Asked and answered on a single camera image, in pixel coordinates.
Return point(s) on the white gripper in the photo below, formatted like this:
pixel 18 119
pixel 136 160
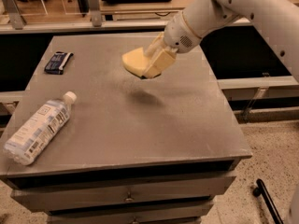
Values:
pixel 177 34

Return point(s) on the yellow sponge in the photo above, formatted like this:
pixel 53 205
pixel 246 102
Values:
pixel 137 63

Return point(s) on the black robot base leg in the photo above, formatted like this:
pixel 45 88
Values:
pixel 261 190

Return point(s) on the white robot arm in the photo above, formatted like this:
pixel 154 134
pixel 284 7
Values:
pixel 277 21

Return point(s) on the clear plastic water bottle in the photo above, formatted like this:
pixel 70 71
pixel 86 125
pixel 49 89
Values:
pixel 26 144

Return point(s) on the grey drawer cabinet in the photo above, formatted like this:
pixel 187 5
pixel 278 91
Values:
pixel 125 127

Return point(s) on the lower drawer with knob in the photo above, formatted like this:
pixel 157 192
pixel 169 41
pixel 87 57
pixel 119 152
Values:
pixel 167 213

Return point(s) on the drawer with knob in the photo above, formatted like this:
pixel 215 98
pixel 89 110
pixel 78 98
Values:
pixel 167 213
pixel 137 190

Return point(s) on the top drawer with knob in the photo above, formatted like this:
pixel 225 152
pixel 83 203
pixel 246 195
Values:
pixel 137 190

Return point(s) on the metal railing frame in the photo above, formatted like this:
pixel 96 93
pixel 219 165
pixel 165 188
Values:
pixel 57 16

